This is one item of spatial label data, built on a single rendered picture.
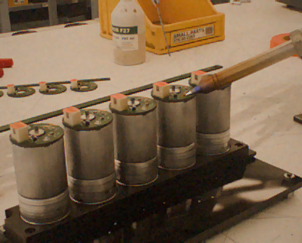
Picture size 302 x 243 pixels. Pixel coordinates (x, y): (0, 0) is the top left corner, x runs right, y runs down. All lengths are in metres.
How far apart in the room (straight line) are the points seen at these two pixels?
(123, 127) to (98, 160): 0.02
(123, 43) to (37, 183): 0.33
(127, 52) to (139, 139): 0.29
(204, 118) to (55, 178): 0.10
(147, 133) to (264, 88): 0.24
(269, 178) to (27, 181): 0.14
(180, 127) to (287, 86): 0.23
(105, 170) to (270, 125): 0.18
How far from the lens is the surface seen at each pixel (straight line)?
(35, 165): 0.26
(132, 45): 0.58
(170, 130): 0.31
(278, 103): 0.48
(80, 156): 0.28
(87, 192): 0.29
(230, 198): 0.31
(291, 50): 0.30
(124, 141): 0.29
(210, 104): 0.32
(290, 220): 0.32
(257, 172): 0.34
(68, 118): 0.28
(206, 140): 0.33
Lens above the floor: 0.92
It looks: 22 degrees down
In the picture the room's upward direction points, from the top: 2 degrees counter-clockwise
